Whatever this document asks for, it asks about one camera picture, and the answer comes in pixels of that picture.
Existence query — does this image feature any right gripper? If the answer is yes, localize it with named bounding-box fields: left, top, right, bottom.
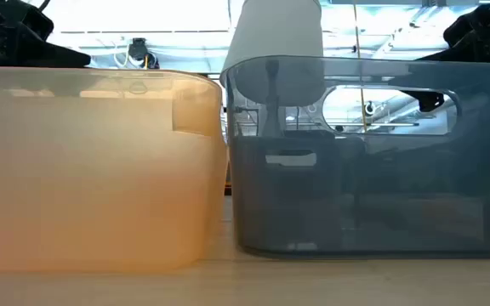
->
left=392, top=0, right=490, bottom=113

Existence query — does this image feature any large orange translucent bin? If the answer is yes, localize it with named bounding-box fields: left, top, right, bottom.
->
left=0, top=65, right=229, bottom=274

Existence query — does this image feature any small orange translucent bin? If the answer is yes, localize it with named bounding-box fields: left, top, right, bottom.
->
left=171, top=75, right=225, bottom=138

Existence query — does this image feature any grey translucent bin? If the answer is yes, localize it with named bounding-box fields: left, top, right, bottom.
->
left=219, top=54, right=490, bottom=260

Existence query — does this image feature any white shade table lamp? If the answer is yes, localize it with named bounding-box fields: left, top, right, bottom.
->
left=220, top=0, right=327, bottom=138

